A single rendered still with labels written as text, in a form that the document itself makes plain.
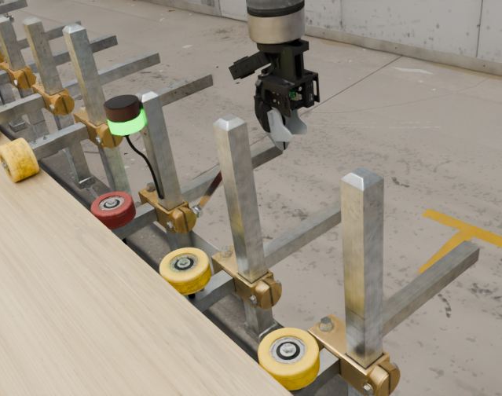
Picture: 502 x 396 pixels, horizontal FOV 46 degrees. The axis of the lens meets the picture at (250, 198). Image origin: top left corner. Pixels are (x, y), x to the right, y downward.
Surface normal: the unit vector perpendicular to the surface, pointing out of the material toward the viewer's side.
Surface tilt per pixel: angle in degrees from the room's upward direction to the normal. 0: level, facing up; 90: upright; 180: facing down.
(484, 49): 90
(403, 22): 90
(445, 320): 0
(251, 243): 90
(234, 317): 0
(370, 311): 90
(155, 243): 0
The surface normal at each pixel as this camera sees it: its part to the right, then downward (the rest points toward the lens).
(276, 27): -0.07, 0.57
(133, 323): -0.12, -0.82
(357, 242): -0.77, 0.43
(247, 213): 0.62, 0.38
